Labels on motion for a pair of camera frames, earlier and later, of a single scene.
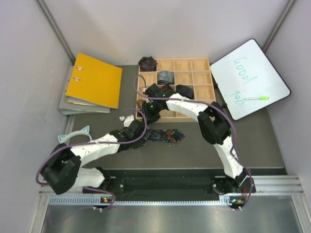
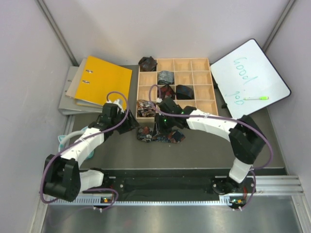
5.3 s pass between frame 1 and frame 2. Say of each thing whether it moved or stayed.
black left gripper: moved
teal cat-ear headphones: stayed
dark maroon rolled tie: stayed
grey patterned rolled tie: stayed
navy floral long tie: stayed
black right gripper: moved
